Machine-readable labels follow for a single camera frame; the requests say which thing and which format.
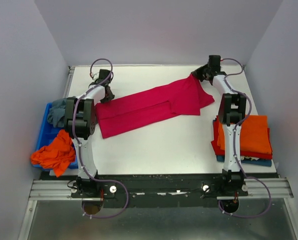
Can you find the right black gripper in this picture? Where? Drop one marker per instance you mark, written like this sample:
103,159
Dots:
196,73

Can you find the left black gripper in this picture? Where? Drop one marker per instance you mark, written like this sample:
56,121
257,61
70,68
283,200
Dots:
110,97

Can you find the magenta t shirt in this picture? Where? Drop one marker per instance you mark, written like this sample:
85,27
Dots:
181,97

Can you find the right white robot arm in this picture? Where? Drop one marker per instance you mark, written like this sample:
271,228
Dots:
231,114

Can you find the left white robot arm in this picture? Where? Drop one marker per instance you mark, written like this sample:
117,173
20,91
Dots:
80,123

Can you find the crumpled grey-blue t shirt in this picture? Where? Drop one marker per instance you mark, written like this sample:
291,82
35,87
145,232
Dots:
56,113

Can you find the folded red t shirt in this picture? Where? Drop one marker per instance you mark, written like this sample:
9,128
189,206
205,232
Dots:
218,151

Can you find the blue plastic bin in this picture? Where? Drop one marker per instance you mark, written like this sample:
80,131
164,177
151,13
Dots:
46,135

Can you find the folded orange t shirt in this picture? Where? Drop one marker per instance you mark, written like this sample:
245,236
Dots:
255,135

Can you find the folded blue t shirt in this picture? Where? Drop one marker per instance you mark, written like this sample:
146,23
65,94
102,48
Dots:
256,161

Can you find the crumpled orange t shirt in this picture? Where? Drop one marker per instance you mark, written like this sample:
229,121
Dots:
58,155

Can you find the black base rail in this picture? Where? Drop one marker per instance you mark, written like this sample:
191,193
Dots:
157,191

